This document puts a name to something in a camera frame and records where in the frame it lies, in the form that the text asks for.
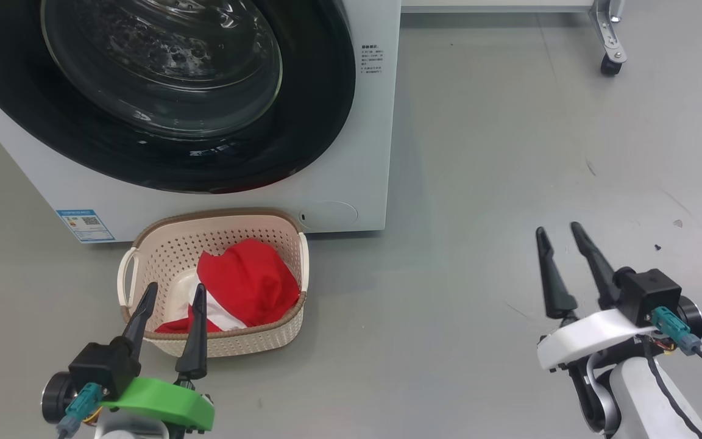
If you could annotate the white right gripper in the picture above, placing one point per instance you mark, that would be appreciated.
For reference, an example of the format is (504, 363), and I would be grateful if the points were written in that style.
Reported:
(588, 338)

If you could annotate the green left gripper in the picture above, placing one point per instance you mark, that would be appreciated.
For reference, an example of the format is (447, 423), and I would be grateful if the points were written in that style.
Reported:
(168, 399)

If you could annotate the red garment with white stripe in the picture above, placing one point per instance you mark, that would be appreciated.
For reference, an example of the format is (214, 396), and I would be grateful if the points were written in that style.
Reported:
(253, 280)

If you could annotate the round dark washer door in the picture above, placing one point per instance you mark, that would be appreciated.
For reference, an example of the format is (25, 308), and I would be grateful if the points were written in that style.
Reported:
(314, 122)

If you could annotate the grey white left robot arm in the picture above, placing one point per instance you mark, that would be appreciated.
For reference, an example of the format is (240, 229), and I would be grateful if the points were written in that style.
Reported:
(131, 427)

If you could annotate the cream perforated laundry basket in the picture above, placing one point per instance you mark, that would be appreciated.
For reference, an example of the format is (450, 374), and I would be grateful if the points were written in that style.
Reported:
(174, 244)

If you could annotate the white front-load washing machine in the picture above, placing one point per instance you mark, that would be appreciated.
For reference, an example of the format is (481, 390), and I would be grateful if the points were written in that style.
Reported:
(369, 152)

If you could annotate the blue energy label sticker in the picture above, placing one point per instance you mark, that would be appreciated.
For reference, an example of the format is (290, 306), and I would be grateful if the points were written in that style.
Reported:
(86, 225)

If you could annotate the white partition panel on casters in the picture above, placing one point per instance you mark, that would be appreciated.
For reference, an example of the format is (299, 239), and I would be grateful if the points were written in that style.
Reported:
(607, 30)

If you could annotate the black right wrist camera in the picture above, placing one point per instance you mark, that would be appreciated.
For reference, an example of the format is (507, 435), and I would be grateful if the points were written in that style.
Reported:
(649, 292)

